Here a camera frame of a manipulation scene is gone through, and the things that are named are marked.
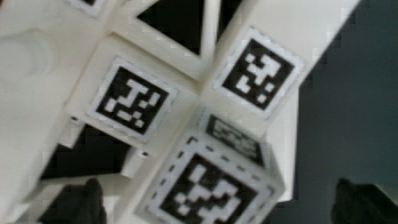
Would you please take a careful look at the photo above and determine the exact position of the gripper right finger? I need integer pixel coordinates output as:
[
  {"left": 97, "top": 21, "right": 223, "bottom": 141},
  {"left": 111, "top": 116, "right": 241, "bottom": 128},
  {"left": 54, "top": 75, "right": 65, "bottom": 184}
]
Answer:
[{"left": 330, "top": 179, "right": 398, "bottom": 224}]

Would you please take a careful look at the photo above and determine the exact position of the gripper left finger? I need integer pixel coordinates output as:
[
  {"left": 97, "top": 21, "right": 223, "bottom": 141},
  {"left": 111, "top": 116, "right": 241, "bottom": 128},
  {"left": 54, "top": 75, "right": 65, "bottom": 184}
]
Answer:
[{"left": 38, "top": 178, "right": 106, "bottom": 224}]

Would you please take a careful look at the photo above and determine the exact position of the white chair seat part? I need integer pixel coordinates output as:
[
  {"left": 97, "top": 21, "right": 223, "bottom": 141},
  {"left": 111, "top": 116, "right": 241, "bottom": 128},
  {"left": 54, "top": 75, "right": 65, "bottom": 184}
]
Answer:
[{"left": 33, "top": 33, "right": 202, "bottom": 214}]

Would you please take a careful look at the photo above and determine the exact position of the white chair back frame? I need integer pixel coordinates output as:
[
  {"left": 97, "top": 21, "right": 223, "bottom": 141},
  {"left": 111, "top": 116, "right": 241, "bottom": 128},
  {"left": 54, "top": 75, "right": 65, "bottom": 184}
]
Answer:
[{"left": 0, "top": 0, "right": 358, "bottom": 224}]

